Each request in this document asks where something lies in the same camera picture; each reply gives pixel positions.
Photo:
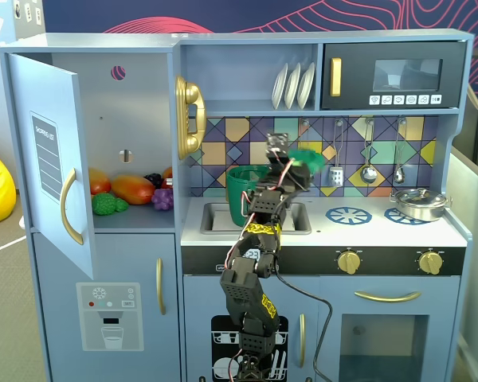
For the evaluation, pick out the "gold toy telephone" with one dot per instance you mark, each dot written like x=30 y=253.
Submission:
x=191 y=99

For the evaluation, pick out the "green plastic recipient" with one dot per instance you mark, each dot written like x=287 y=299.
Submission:
x=237 y=199

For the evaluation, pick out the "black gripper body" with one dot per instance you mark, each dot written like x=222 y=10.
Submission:
x=299 y=173

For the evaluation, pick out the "gold stove knob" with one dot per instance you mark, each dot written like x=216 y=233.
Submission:
x=430 y=262
x=349 y=262

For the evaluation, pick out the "black toy microwave door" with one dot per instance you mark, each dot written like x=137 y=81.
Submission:
x=454 y=79

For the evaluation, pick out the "steel pot with lid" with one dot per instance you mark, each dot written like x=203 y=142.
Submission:
x=418 y=205

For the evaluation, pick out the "large orange toy mango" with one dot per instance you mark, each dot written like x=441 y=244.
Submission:
x=133 y=190

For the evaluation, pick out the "blue toy kitchen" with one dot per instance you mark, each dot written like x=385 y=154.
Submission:
x=135 y=119

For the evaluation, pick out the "hanging metal spoon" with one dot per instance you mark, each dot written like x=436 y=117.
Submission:
x=399 y=175

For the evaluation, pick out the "hanging metal ladle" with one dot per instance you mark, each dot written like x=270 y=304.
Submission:
x=369 y=174

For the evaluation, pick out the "hanging silver spatula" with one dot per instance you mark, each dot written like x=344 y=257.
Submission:
x=336 y=177

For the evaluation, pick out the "small red orange toy fruit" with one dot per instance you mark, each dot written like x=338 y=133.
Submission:
x=99 y=182

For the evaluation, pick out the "dark toy blackberry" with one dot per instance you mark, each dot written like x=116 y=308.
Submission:
x=154 y=180

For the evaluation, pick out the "purple toy grapes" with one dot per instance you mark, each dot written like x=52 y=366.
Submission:
x=163 y=200

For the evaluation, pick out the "open blue cabinet door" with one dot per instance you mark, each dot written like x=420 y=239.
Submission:
x=28 y=99

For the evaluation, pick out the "white toy plate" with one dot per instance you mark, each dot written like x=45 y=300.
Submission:
x=292 y=85
x=279 y=87
x=306 y=85

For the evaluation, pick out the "grey desk divider panel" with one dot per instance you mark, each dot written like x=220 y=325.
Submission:
x=474 y=238

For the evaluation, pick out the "green plastic lid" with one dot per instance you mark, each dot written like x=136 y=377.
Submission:
x=311 y=159

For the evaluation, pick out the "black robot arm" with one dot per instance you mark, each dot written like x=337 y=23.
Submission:
x=247 y=290

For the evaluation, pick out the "green toy vegetable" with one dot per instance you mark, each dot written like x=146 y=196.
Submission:
x=103 y=205

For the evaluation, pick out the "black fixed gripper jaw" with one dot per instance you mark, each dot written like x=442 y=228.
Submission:
x=300 y=177

